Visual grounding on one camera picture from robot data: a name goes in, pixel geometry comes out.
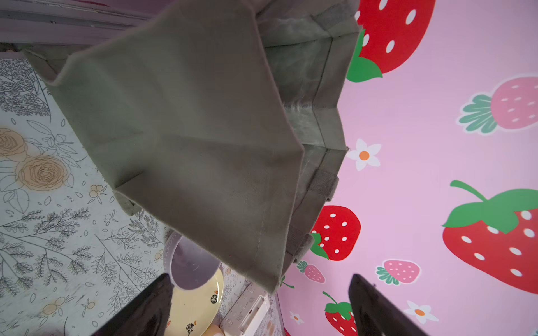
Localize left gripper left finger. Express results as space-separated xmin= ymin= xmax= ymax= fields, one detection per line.
xmin=93 ymin=273 xmax=174 ymax=336

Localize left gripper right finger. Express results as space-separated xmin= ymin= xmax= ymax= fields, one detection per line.
xmin=348 ymin=274 xmax=427 ymax=336

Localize olive green canvas bag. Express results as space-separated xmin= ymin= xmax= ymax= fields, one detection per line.
xmin=25 ymin=1 xmax=360 ymax=293

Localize peach round alarm clock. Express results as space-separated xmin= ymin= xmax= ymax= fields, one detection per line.
xmin=202 ymin=324 xmax=225 ymax=336

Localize tall white rectangular clock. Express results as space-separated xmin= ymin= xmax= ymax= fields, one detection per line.
xmin=220 ymin=284 xmax=270 ymax=336

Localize yellow ceramic plate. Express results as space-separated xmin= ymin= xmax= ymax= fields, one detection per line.
xmin=165 ymin=269 xmax=224 ymax=336

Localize lavender grey bowl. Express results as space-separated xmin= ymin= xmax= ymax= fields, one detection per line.
xmin=163 ymin=231 xmax=221 ymax=291

